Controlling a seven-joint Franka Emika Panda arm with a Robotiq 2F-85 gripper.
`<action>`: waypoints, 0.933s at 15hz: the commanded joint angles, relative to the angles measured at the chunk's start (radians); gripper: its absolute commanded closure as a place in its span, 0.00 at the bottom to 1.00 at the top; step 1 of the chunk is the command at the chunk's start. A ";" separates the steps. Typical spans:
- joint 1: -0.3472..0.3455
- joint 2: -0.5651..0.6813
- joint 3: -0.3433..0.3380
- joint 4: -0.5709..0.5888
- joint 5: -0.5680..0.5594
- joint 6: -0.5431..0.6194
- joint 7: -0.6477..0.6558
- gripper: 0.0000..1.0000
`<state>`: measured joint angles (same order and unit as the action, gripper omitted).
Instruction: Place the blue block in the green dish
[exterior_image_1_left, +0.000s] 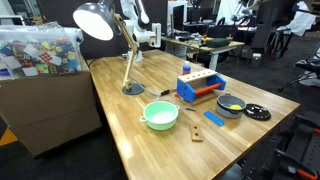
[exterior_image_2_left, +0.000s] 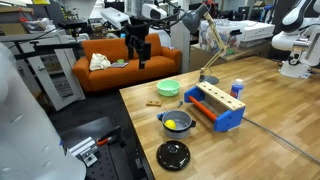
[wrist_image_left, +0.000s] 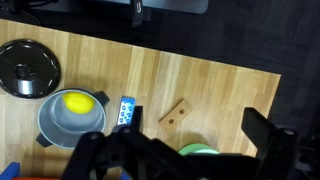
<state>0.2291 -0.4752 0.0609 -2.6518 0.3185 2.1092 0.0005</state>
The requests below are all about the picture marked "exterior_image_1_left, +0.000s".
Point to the black breadboard robot stand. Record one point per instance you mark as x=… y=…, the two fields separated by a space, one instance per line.
x=300 y=150

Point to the grey wooden desk lamp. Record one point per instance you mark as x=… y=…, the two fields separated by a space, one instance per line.
x=95 y=21

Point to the blue wooden toy workbench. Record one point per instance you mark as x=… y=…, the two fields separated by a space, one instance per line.
x=185 y=90

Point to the blue studded toy block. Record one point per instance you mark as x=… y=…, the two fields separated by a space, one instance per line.
x=214 y=118

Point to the computer monitor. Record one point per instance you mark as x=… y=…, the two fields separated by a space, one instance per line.
x=178 y=18

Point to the large cardboard box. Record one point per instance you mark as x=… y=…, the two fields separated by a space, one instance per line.
x=46 y=110

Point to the yellow ball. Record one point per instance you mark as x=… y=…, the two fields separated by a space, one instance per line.
x=235 y=107

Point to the black pot lid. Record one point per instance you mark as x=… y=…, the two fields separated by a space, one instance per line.
x=256 y=112

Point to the wooden block with two holes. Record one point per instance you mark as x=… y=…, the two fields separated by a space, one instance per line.
x=193 y=132

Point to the dark green case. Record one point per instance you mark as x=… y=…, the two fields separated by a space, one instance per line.
x=217 y=42

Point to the black office chair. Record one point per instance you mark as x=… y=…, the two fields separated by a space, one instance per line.
x=308 y=65

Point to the small grey screw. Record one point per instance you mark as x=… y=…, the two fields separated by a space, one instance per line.
x=190 y=108

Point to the bottle with blue label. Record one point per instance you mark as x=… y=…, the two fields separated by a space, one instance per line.
x=186 y=69

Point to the grey pot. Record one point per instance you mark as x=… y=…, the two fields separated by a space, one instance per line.
x=225 y=112

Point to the wooden office desk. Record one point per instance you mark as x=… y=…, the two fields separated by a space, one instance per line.
x=230 y=46

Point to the clear bin of puzzle cubes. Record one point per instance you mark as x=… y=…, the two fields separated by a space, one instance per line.
x=40 y=53

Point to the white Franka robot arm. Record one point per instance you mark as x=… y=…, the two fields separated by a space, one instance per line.
x=138 y=33

